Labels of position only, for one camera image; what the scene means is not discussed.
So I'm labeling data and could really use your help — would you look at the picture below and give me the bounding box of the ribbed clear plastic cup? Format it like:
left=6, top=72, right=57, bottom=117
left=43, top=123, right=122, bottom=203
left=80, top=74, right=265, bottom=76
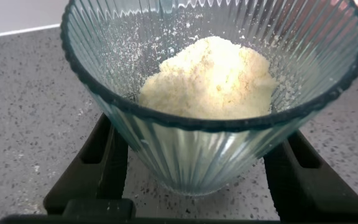
left=60, top=0, right=358, bottom=197

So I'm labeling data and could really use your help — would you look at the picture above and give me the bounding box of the pale yellow powder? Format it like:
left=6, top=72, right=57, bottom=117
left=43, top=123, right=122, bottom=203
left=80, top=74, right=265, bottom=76
left=138, top=35, right=279, bottom=121

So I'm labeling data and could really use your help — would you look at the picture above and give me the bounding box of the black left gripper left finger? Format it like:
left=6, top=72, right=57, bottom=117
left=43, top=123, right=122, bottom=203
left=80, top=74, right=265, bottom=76
left=43, top=113, right=129, bottom=215

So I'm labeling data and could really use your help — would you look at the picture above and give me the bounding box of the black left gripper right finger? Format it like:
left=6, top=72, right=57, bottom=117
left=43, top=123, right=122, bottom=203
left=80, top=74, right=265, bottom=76
left=263, top=130, right=358, bottom=223

